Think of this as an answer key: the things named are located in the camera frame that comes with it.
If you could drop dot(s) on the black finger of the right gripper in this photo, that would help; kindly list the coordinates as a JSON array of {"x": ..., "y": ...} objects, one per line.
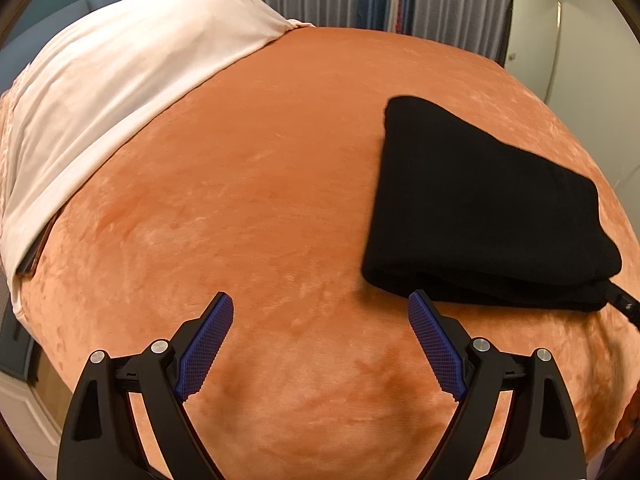
[{"x": 623, "y": 302}]

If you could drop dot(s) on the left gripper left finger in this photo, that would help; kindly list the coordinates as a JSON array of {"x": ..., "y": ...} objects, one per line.
[{"x": 100, "y": 439}]

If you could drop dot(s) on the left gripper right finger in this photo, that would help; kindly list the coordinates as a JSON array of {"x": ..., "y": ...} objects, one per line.
[{"x": 541, "y": 438}]

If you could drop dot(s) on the black pants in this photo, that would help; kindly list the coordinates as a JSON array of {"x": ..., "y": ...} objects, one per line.
[{"x": 469, "y": 219}]

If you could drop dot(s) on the grey bedside cabinet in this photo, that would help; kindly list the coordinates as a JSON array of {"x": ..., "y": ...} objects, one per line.
[{"x": 16, "y": 344}]

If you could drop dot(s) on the white door panel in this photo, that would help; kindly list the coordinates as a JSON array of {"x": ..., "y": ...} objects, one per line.
[{"x": 533, "y": 42}]

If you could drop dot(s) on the orange plush bed blanket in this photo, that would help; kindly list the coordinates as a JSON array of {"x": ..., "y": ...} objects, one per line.
[{"x": 260, "y": 183}]

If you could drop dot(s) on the white pillow sheet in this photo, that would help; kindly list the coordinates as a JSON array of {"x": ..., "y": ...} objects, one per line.
[{"x": 95, "y": 84}]

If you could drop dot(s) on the blue upholstered headboard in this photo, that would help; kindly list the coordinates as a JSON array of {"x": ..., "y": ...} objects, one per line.
[{"x": 19, "y": 52}]

